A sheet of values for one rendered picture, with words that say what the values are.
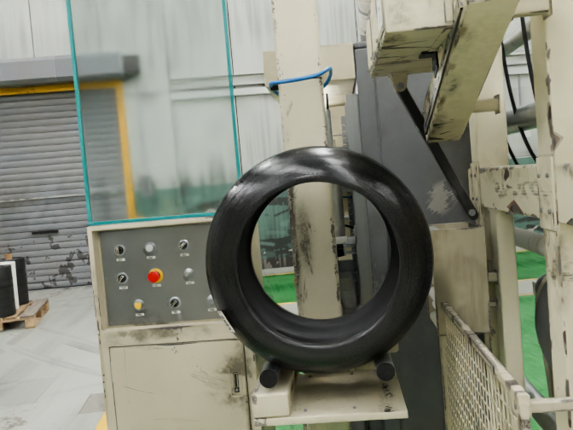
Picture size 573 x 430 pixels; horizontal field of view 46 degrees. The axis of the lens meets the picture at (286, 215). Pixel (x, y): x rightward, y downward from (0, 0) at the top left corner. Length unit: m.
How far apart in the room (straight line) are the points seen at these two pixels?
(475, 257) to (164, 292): 1.09
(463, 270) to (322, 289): 0.40
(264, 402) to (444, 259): 0.64
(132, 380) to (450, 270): 1.18
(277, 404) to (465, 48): 0.92
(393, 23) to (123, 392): 1.64
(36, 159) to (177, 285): 8.78
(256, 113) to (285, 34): 8.73
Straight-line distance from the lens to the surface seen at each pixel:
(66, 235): 10.98
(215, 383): 2.41
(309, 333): 1.89
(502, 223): 1.95
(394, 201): 1.58
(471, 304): 1.95
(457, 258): 1.92
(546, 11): 1.42
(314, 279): 1.97
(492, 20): 1.34
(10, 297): 8.01
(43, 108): 11.07
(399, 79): 1.90
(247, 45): 10.86
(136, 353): 2.45
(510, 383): 1.23
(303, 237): 1.96
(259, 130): 10.68
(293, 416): 1.69
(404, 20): 1.37
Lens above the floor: 1.37
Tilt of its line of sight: 3 degrees down
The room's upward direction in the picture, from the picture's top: 5 degrees counter-clockwise
